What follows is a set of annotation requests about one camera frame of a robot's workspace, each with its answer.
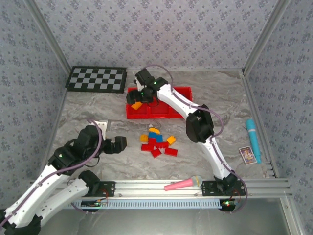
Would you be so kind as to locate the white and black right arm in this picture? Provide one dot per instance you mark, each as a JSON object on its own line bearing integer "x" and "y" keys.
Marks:
{"x": 171, "y": 98}

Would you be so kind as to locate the left circuit board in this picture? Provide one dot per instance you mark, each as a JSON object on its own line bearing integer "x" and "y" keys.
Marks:
{"x": 94, "y": 203}

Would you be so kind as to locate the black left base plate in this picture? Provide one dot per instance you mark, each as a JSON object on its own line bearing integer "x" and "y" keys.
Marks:
{"x": 108, "y": 188}

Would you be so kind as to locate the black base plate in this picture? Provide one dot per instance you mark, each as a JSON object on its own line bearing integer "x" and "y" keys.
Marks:
{"x": 207, "y": 188}
{"x": 108, "y": 188}

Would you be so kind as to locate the circuit board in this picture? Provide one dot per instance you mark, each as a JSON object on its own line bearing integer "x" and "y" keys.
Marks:
{"x": 227, "y": 204}
{"x": 94, "y": 203}

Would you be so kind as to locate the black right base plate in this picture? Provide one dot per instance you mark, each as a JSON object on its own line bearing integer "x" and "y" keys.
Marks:
{"x": 207, "y": 188}

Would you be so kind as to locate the teal handheld wand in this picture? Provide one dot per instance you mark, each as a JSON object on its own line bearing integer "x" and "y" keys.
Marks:
{"x": 253, "y": 139}

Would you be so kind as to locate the small printed card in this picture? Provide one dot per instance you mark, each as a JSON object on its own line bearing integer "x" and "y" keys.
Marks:
{"x": 248, "y": 155}

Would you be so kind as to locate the right circuit board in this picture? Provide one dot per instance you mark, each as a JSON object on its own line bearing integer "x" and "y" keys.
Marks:
{"x": 227, "y": 204}

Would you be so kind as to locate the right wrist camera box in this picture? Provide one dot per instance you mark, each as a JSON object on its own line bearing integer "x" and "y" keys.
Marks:
{"x": 144, "y": 76}

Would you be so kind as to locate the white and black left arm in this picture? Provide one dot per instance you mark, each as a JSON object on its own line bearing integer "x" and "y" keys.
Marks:
{"x": 61, "y": 195}

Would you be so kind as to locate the aluminium side rail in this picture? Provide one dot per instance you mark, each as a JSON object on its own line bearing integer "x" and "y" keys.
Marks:
{"x": 259, "y": 117}

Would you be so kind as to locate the black and grey chessboard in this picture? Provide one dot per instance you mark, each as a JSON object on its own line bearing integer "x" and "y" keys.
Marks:
{"x": 96, "y": 79}

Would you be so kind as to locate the aluminium corner post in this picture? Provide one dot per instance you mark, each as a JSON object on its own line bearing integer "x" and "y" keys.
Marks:
{"x": 46, "y": 34}
{"x": 266, "y": 34}

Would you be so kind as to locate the blue lego brick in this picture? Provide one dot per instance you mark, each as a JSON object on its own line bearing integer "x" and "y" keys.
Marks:
{"x": 159, "y": 138}
{"x": 152, "y": 135}

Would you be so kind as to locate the long red lego brick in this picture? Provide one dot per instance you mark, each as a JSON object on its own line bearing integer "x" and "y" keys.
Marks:
{"x": 171, "y": 151}

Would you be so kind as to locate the red sloped lego brick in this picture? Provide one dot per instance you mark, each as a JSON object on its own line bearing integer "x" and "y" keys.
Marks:
{"x": 156, "y": 153}

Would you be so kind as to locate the yellow arched lego brick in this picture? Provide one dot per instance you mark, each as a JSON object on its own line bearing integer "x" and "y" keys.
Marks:
{"x": 154, "y": 130}

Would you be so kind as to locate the pink toy microphone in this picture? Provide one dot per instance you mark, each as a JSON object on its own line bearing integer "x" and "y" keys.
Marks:
{"x": 181, "y": 184}

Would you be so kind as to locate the aluminium frame rail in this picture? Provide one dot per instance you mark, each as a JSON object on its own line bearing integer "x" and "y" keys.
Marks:
{"x": 146, "y": 187}

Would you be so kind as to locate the red plastic bin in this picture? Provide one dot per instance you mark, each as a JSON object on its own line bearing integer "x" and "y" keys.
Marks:
{"x": 160, "y": 112}
{"x": 184, "y": 94}
{"x": 137, "y": 113}

